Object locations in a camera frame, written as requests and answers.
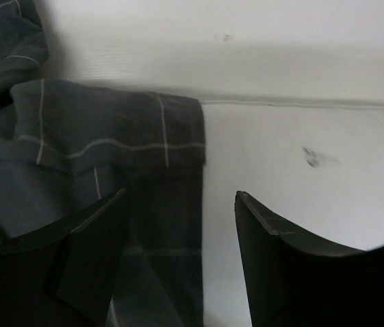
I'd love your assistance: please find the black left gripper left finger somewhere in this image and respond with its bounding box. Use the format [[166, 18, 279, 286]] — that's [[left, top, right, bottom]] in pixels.
[[0, 189, 127, 326]]

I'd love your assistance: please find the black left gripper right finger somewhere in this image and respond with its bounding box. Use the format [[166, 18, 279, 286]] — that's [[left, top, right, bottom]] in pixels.
[[235, 191, 384, 326]]

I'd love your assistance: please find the dark grey checked pillowcase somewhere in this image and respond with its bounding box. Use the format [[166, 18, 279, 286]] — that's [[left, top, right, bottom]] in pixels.
[[0, 1, 206, 326]]

